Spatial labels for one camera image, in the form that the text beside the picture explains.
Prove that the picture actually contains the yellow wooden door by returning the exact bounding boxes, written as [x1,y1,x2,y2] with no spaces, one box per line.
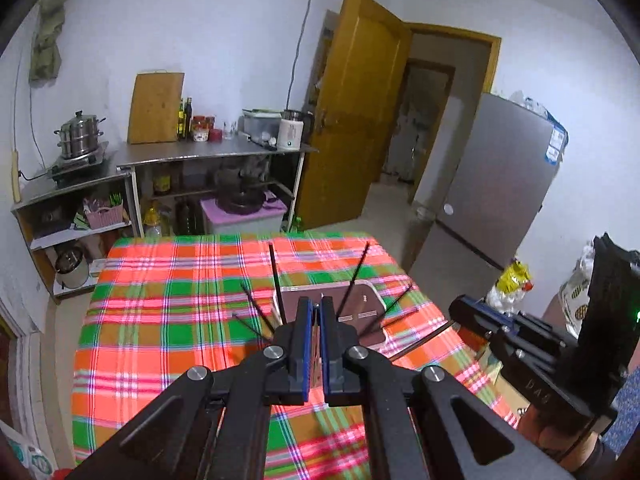
[300,0,413,231]

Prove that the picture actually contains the steel shelf unit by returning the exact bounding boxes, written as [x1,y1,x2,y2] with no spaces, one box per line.
[11,170,141,301]

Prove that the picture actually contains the yellow wooden door frame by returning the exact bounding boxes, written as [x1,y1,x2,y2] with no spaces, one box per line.
[402,21,502,206]

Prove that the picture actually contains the black chopstick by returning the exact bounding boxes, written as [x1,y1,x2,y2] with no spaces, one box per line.
[364,284,413,336]
[345,241,371,311]
[240,282,276,333]
[268,243,287,323]
[232,312,273,345]
[389,322,456,362]

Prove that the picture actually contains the yellow wooden stick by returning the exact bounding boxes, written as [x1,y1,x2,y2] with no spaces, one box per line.
[11,149,22,206]

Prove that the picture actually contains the brown rectangular tray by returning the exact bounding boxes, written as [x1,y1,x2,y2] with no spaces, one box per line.
[272,281,392,356]

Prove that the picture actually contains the wooden cutting board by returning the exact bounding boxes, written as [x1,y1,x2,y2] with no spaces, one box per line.
[127,71,186,145]

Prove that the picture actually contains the white green printed bag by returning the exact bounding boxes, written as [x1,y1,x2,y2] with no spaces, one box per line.
[0,420,56,480]

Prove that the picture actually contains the plastic bags on refrigerator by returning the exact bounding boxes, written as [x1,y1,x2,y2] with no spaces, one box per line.
[507,90,551,118]

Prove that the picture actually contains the yellow oil bottle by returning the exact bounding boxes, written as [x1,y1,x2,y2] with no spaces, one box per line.
[144,202,163,237]

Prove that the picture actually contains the steel steamer pot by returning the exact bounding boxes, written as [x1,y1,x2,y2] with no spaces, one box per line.
[54,111,107,160]

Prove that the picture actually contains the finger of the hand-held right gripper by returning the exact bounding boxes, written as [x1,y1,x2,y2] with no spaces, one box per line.
[448,295,521,345]

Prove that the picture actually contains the pink woven basket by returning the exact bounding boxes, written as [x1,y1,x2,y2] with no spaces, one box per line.
[85,203,126,228]

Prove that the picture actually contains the steel rice cooker pot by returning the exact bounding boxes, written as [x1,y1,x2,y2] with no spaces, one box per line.
[54,246,91,289]

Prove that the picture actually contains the long steel table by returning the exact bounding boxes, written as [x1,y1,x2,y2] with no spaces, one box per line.
[116,137,319,236]

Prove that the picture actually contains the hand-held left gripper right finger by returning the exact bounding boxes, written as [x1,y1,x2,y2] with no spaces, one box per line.
[320,296,576,480]

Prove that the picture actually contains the white plastic bag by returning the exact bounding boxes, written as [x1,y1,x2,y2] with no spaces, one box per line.
[485,285,531,313]

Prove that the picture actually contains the large dark bottle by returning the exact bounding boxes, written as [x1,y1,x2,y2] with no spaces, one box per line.
[175,199,201,235]

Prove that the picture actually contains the gas stove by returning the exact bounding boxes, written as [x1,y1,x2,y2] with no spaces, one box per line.
[47,141,111,183]

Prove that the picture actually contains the plaid tablecloth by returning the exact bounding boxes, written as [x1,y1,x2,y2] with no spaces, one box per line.
[71,232,521,480]

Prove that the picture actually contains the purple lidded storage box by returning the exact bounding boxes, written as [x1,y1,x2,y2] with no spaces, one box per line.
[200,191,289,235]

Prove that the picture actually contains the blue patterned cloth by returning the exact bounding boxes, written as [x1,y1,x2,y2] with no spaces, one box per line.
[605,365,640,451]

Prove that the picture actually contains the green hanging cloth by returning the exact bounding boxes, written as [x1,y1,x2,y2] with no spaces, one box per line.
[29,0,68,83]

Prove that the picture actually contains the grey refrigerator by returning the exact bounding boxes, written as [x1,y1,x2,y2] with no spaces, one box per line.
[409,91,568,286]

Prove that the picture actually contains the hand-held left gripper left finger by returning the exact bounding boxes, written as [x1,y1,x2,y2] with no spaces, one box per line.
[65,296,315,480]

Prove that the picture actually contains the person's right hand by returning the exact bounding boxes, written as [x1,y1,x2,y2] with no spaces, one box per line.
[517,400,603,473]

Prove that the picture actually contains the black wok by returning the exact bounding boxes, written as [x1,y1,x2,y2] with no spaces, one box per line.
[215,187,266,213]

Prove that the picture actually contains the clear plastic container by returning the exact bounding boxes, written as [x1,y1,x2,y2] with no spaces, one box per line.
[242,108,283,146]

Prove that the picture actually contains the white electric kettle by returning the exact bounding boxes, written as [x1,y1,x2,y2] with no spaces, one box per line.
[276,108,316,152]

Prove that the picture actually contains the black pot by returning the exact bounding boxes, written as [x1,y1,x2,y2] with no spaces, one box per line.
[216,165,271,188]

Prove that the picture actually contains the yellow snack bag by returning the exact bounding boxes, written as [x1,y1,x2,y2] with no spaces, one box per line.
[495,257,533,295]

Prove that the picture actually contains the pineapple print bag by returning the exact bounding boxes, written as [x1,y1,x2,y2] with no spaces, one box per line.
[559,240,598,333]

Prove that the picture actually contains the person's right forearm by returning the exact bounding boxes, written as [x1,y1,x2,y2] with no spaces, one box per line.
[570,440,631,480]

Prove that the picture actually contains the black wall cable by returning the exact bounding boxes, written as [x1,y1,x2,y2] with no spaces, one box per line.
[285,0,321,111]

